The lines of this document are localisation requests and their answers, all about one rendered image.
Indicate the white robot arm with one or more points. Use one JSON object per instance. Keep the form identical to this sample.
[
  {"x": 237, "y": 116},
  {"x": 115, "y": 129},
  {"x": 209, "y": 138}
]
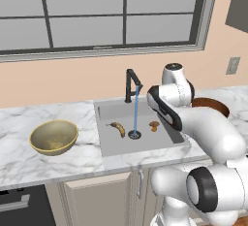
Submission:
[{"x": 210, "y": 133}]

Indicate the grey wall outlet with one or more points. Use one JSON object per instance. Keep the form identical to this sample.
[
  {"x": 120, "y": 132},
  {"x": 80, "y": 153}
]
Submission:
[{"x": 232, "y": 65}]

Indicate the yellow bowl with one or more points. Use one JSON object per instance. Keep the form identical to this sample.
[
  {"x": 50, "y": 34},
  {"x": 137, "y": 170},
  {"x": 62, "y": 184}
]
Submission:
[{"x": 54, "y": 136}]

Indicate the grey framed window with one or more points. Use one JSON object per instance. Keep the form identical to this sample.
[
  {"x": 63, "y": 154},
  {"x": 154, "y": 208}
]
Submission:
[{"x": 100, "y": 13}]

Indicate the dark wall cabinet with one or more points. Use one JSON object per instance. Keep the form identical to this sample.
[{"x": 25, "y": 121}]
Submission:
[{"x": 238, "y": 5}]

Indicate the beige cabinet door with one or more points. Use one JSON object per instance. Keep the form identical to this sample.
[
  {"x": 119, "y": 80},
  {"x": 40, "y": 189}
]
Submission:
[
  {"x": 149, "y": 197},
  {"x": 100, "y": 200}
]

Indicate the black dishwasher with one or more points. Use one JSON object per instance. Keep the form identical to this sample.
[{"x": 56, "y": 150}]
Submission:
[{"x": 24, "y": 207}]

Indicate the grey sink basin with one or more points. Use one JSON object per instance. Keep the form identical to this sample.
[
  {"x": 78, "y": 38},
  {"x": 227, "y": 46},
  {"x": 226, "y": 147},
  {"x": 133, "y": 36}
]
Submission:
[{"x": 135, "y": 124}]

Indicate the brown bowl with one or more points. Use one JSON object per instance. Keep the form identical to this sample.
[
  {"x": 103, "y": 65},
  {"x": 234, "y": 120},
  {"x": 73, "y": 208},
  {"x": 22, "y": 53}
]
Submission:
[{"x": 215, "y": 105}]

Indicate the brown spotted banana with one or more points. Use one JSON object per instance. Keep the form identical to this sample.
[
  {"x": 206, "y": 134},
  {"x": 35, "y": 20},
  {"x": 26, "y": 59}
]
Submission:
[{"x": 118, "y": 128}]

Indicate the blue water stream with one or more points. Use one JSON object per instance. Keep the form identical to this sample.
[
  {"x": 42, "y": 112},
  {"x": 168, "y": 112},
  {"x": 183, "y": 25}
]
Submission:
[{"x": 136, "y": 113}]

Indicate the brown mushroom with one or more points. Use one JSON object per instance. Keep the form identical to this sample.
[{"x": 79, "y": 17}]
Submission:
[{"x": 154, "y": 125}]

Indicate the black sink faucet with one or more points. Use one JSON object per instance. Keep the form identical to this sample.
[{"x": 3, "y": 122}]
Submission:
[{"x": 130, "y": 86}]

